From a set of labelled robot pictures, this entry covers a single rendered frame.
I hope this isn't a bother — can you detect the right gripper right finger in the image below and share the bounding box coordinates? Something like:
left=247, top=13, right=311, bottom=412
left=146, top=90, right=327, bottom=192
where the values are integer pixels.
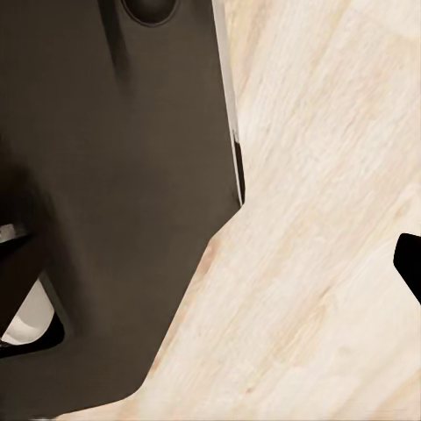
left=393, top=232, right=421, bottom=303

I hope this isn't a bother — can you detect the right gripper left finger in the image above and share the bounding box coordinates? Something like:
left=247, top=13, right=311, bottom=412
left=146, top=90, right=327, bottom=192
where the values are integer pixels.
left=0, top=233, right=46, bottom=338

